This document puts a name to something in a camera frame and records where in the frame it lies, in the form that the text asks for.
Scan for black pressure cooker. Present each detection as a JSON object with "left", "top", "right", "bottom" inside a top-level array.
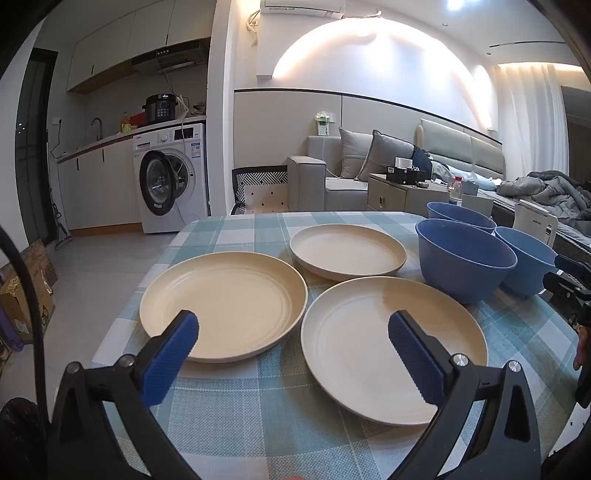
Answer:
[{"left": 142, "top": 93, "right": 178, "bottom": 125}]

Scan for small cream plate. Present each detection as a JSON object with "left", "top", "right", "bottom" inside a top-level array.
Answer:
[{"left": 289, "top": 224, "right": 407, "bottom": 281}]

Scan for white air conditioner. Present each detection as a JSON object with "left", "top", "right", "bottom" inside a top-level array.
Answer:
[{"left": 260, "top": 0, "right": 346, "bottom": 20}]

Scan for dark glass door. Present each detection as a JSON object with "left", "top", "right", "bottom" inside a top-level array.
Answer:
[{"left": 14, "top": 48, "right": 58, "bottom": 250}]

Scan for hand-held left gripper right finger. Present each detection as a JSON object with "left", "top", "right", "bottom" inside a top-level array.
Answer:
[{"left": 388, "top": 310, "right": 539, "bottom": 480}]

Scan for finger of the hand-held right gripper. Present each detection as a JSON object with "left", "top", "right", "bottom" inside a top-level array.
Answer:
[
  {"left": 556, "top": 255, "right": 591, "bottom": 282},
  {"left": 544, "top": 272, "right": 589, "bottom": 319}
]

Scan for blue bowl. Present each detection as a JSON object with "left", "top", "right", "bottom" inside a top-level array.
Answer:
[
  {"left": 426, "top": 201, "right": 498, "bottom": 234},
  {"left": 415, "top": 218, "right": 518, "bottom": 305},
  {"left": 494, "top": 226, "right": 559, "bottom": 297}
]

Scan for white curtain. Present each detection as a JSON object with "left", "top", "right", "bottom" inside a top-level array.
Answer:
[{"left": 490, "top": 64, "right": 570, "bottom": 178}]

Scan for white electric kettle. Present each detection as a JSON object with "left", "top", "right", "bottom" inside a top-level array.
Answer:
[{"left": 512, "top": 198, "right": 559, "bottom": 250}]

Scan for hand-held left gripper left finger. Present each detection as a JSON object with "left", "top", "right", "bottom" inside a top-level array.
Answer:
[{"left": 48, "top": 310, "right": 199, "bottom": 480}]

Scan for brown patterned box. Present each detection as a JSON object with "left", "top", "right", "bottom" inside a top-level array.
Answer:
[{"left": 18, "top": 240, "right": 58, "bottom": 289}]

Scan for grey pillow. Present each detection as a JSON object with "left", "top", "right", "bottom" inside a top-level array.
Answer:
[
  {"left": 338, "top": 127, "right": 375, "bottom": 180},
  {"left": 355, "top": 130, "right": 415, "bottom": 183}
]

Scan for large cream plate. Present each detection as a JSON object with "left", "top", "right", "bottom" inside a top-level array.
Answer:
[
  {"left": 300, "top": 276, "right": 489, "bottom": 426},
  {"left": 139, "top": 251, "right": 308, "bottom": 364}
]

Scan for range hood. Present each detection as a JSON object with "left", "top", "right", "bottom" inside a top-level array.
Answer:
[{"left": 131, "top": 39, "right": 208, "bottom": 75}]

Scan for white washing machine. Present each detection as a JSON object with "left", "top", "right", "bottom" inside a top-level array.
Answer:
[{"left": 133, "top": 123, "right": 211, "bottom": 234}]

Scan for padded bed headboard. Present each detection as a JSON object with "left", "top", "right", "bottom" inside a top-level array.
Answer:
[{"left": 418, "top": 119, "right": 506, "bottom": 181}]

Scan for white kitchen counter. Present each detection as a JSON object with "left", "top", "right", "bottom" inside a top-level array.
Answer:
[{"left": 58, "top": 121, "right": 144, "bottom": 232}]

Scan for white wall cabinets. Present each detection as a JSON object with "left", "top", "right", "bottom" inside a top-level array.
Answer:
[{"left": 66, "top": 0, "right": 218, "bottom": 93}]

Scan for dark jacket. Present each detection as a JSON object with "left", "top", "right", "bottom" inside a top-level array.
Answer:
[{"left": 411, "top": 145, "right": 435, "bottom": 174}]

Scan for beige side cabinet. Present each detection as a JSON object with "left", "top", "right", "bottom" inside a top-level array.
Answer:
[{"left": 367, "top": 173, "right": 492, "bottom": 217}]

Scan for teal checked tablecloth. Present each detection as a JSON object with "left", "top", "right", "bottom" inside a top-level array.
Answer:
[{"left": 90, "top": 211, "right": 583, "bottom": 480}]

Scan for black box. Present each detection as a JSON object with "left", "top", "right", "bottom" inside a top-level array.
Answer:
[{"left": 385, "top": 166, "right": 428, "bottom": 185}]

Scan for grey sofa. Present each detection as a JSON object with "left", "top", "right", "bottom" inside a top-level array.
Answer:
[{"left": 287, "top": 135, "right": 419, "bottom": 213}]

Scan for floor mop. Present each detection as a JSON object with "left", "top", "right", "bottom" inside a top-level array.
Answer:
[{"left": 46, "top": 185, "right": 75, "bottom": 250}]

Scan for grey duvet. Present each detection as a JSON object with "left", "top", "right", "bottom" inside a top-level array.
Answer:
[{"left": 496, "top": 170, "right": 591, "bottom": 222}]

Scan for cardboard box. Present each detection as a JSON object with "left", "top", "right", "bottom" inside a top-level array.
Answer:
[{"left": 0, "top": 272, "right": 56, "bottom": 344}]

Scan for person's right hand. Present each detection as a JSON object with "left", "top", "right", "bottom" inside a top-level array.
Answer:
[{"left": 574, "top": 324, "right": 589, "bottom": 373}]

